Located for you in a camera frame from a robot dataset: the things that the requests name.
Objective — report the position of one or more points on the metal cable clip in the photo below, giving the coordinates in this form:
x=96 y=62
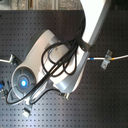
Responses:
x=107 y=59
x=13 y=59

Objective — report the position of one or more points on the left metal cable clip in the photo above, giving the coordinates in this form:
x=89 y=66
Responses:
x=13 y=59

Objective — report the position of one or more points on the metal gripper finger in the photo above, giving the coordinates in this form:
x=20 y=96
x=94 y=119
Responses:
x=27 y=111

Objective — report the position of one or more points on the right metal cable clip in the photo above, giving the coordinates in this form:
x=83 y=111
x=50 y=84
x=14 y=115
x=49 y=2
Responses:
x=107 y=59

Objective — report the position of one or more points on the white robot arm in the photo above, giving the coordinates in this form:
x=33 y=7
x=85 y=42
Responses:
x=62 y=62

